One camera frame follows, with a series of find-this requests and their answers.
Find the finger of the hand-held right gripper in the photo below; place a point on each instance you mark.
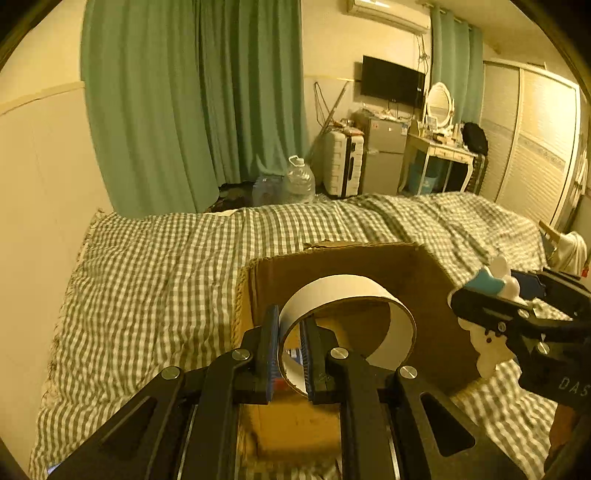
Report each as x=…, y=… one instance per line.
x=549, y=281
x=498, y=311

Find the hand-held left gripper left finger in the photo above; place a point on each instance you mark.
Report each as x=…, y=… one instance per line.
x=273, y=355

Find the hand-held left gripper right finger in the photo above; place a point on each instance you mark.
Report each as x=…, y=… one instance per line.
x=306, y=360

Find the white and blue toy figure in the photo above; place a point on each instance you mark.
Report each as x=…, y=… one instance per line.
x=491, y=355

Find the brown cardboard box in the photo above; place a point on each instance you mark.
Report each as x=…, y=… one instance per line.
x=443, y=323

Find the white tape roll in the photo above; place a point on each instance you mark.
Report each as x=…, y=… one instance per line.
x=401, y=332

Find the person's right forearm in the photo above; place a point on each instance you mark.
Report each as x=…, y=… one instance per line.
x=565, y=434

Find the white cloth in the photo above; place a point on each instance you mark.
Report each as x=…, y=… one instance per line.
x=570, y=254

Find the green checked blanket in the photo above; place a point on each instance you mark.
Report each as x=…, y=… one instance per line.
x=152, y=286

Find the white louvred wardrobe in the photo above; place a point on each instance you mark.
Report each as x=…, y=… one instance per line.
x=531, y=138

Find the blue bin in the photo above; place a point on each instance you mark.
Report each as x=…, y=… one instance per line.
x=422, y=177

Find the black bag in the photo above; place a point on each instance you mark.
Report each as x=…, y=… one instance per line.
x=475, y=137

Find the plastic-wrapped bottle pack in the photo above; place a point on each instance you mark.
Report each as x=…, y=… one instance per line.
x=268, y=191

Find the white vanity table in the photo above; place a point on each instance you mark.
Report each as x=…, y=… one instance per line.
x=438, y=152

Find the large clear water jug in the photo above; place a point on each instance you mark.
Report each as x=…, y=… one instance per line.
x=299, y=182

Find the grey small fridge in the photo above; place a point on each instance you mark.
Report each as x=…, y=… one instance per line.
x=383, y=154

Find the white suitcase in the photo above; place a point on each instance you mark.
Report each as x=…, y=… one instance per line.
x=342, y=161

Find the white oval mirror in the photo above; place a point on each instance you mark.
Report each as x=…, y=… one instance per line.
x=438, y=105

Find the narrow green curtain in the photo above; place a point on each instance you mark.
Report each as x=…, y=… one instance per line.
x=455, y=69

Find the wide green curtain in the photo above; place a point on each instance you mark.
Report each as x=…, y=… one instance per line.
x=184, y=101

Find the white air conditioner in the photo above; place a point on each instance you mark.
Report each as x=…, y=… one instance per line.
x=388, y=13

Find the black wall television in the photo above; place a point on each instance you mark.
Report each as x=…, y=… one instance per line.
x=392, y=81

